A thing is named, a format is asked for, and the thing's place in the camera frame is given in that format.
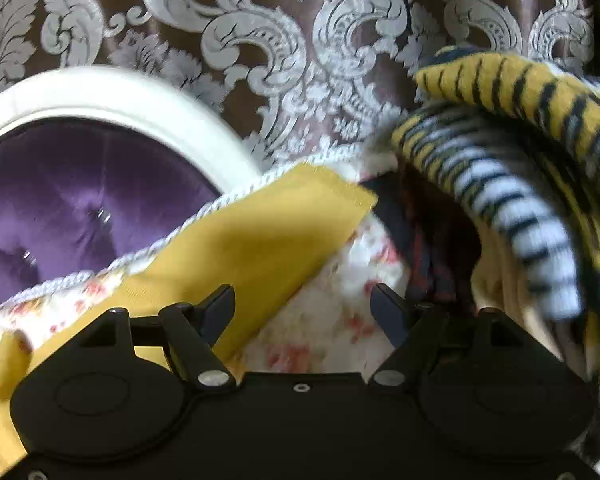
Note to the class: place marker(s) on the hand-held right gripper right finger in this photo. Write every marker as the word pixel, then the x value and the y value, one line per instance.
pixel 386 312

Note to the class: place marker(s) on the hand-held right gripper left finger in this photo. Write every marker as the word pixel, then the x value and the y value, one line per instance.
pixel 221 310

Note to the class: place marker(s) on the mustard yellow cloth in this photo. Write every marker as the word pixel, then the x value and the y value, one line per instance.
pixel 260 240

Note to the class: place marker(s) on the floral bedspread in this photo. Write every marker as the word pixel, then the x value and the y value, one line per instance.
pixel 320 320

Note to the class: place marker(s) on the dark plaid cloth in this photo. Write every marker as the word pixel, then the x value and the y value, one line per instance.
pixel 430 240

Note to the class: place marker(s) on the cream cloth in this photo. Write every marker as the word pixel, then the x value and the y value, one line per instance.
pixel 505 280

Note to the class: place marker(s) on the yellow black striped knit garment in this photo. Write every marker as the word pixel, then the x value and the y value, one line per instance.
pixel 505 195

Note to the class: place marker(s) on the brown damask curtain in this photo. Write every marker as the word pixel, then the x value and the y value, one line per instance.
pixel 280 15

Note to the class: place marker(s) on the purple tufted headboard white frame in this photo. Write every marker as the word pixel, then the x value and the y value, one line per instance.
pixel 80 200

